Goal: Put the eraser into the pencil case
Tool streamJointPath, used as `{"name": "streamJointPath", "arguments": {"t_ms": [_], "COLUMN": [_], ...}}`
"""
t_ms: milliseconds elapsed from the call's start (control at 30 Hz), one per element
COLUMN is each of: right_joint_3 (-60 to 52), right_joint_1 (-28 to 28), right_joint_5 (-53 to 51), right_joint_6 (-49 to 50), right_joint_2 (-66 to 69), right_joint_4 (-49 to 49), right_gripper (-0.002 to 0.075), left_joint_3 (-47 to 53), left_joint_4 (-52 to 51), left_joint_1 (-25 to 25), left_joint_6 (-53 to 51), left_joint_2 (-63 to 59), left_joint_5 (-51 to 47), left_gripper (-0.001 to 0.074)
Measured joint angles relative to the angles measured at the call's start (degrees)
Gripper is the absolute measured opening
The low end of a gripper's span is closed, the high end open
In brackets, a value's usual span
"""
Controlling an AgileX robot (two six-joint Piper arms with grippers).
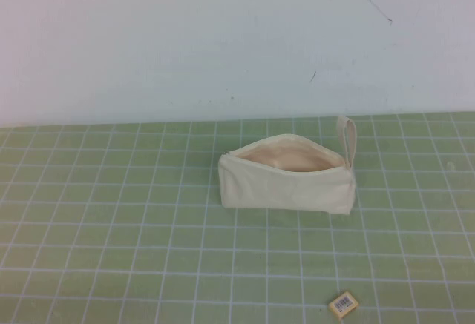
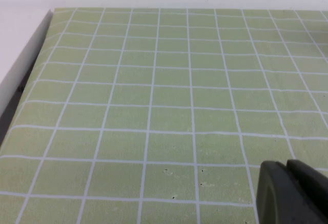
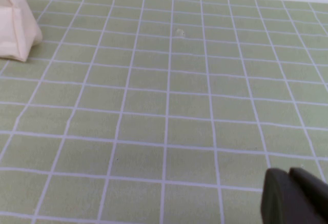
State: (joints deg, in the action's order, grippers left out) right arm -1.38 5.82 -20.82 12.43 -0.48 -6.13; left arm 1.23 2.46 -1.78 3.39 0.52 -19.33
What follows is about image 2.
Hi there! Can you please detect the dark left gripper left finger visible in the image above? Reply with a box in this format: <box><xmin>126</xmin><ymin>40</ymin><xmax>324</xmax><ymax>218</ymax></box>
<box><xmin>256</xmin><ymin>160</ymin><xmax>328</xmax><ymax>224</ymax></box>

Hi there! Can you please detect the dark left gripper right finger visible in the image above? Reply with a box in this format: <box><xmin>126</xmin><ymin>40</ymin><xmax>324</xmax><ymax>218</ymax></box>
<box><xmin>286</xmin><ymin>159</ymin><xmax>328</xmax><ymax>217</ymax></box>

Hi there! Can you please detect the green white-grid tablecloth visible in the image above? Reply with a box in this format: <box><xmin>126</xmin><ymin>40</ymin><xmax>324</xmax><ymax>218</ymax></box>
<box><xmin>0</xmin><ymin>7</ymin><xmax>328</xmax><ymax>224</ymax></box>

